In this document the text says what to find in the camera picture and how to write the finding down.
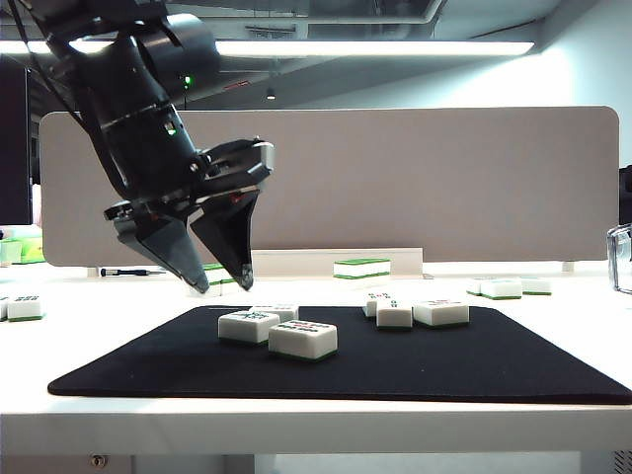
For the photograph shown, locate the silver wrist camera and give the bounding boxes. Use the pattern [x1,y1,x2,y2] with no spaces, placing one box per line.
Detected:
[255,141,276,172]

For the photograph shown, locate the bird bamboo mahjong tile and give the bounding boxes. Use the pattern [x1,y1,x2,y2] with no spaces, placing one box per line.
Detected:
[217,310,281,346]

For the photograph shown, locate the green white carton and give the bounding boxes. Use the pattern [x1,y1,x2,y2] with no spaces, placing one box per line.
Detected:
[12,226,44,265]

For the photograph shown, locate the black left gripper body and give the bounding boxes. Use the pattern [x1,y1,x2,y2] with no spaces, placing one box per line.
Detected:
[103,182,263,236]

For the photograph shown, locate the six bamboo mahjong tile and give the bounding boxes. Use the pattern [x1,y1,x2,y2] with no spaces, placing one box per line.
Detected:
[7,294,45,323]

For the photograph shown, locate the black chair back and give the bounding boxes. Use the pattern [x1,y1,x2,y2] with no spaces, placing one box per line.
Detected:
[619,165,632,228]

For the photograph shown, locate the long ceiling light strip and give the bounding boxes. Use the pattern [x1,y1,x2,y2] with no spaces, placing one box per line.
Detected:
[0,40,536,57]

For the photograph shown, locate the nine bamboo mahjong tile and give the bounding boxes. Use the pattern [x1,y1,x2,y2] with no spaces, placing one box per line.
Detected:
[268,320,340,361]

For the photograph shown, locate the black precision screwdriver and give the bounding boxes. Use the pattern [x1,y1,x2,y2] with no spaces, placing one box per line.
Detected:
[100,268,167,277]

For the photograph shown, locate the face-up bamboo mahjong tile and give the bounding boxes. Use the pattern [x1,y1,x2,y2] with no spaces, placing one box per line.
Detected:
[375,298,414,330]
[249,303,300,322]

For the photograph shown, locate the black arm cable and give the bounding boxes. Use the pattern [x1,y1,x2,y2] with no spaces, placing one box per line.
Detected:
[4,0,137,203]

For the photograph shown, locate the brown under-desk panel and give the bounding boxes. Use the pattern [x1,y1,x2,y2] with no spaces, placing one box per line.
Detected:
[0,453,134,474]

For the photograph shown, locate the black mouse mat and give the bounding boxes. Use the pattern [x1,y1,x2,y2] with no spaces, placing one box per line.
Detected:
[46,304,632,406]

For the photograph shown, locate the beige desk divider panel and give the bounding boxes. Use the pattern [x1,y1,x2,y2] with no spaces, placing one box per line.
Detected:
[39,106,622,269]

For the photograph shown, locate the black monitor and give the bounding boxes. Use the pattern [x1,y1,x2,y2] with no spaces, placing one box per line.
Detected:
[0,56,32,226]

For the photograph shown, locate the red-topped bamboo mahjong tile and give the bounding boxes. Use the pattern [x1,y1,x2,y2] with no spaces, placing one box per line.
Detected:
[412,298,470,328]

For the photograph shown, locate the clear plastic container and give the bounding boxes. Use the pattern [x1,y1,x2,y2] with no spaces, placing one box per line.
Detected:
[606,222,632,296]

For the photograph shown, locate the red-centred bamboo mahjong tile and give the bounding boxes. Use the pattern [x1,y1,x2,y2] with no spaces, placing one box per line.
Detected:
[362,290,396,319]

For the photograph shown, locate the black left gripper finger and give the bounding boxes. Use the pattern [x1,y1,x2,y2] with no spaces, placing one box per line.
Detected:
[190,190,262,292]
[114,215,212,295]

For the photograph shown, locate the pale green box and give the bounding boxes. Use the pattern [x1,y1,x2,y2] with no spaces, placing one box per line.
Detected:
[0,239,24,266]

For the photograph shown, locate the black camera bracket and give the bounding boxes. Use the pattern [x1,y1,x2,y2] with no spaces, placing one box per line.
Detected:
[197,139,268,198]

